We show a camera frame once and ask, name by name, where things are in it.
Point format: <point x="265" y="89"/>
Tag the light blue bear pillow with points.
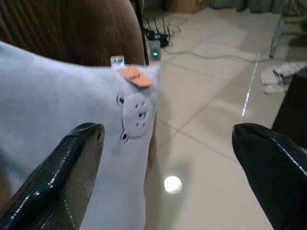
<point x="72" y="100"/>

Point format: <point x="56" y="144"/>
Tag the white crumpled cloth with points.
<point x="279" y="76"/>

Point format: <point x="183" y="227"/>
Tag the metal chair leg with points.
<point x="277" y="36"/>

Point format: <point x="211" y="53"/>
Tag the cardboard box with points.
<point x="187" y="6"/>

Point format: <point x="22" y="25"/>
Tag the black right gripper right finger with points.
<point x="273" y="167"/>

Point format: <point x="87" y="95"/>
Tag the grey power adapter green light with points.
<point x="155" y="50"/>

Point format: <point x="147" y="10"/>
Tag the dark cabinet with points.
<point x="291" y="107"/>

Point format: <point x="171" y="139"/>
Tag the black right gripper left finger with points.
<point x="60" y="172"/>

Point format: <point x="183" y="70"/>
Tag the black wifi router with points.
<point x="157" y="33"/>

